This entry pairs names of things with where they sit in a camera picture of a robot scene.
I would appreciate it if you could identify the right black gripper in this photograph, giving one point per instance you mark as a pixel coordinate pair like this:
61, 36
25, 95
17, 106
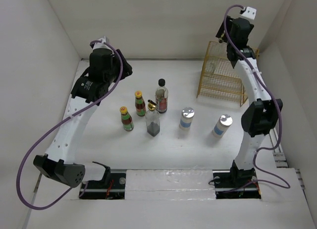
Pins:
229, 21

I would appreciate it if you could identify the white shaker blue label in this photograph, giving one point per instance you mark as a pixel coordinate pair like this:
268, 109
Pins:
222, 125

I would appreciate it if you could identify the black cap soy sauce bottle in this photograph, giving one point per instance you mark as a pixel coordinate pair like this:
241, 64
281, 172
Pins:
161, 96

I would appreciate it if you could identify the dark sauce cruet gold spout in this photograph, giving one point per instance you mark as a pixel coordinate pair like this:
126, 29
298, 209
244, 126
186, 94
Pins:
152, 119

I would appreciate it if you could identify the white shaker silver lid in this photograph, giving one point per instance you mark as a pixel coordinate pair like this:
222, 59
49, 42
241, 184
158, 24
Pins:
187, 115

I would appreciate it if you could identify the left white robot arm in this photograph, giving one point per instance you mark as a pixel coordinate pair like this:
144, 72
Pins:
107, 66

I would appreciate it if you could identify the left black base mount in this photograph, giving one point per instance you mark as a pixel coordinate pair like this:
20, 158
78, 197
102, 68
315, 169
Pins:
112, 188

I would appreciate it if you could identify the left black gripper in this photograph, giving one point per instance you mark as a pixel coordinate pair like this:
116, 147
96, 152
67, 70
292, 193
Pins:
127, 68

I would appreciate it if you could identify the clear glass cruet gold spout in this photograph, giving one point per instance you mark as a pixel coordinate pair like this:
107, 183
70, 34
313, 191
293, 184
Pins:
216, 53

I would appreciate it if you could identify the yellow wire rack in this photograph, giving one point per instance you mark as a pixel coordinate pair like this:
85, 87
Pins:
224, 84

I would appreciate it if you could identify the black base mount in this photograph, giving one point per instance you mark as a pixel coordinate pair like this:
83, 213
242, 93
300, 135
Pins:
228, 187
112, 188

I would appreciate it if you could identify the green label sauce bottle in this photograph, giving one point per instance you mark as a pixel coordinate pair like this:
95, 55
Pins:
126, 119

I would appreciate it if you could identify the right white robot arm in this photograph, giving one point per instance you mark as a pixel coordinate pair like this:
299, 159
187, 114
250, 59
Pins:
264, 111

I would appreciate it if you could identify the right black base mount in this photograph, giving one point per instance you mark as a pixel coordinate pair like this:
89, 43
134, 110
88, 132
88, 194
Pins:
228, 187

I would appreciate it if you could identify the red sauce bottle yellow cap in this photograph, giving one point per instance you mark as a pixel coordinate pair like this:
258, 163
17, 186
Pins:
140, 104

